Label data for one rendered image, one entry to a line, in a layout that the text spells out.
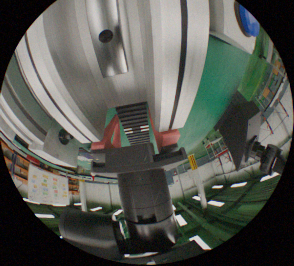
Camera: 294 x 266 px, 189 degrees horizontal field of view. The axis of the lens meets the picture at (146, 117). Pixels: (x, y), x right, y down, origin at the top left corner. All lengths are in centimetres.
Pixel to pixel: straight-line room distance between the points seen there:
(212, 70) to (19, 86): 31
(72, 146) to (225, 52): 35
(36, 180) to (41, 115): 292
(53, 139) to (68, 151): 4
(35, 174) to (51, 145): 286
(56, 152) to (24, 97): 10
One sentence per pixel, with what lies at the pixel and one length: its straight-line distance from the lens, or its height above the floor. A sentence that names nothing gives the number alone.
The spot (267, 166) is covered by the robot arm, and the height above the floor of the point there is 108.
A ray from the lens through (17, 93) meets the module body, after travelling 17.
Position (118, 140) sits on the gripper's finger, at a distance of 15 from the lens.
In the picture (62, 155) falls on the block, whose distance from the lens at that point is 19.
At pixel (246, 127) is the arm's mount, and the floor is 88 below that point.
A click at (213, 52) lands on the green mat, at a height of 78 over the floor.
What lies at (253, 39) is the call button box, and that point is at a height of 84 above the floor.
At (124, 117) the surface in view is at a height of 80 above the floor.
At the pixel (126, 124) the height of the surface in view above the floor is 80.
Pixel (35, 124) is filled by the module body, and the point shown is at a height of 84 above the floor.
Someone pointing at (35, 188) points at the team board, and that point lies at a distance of 309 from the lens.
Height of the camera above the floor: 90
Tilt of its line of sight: 39 degrees down
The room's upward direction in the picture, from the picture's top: 168 degrees clockwise
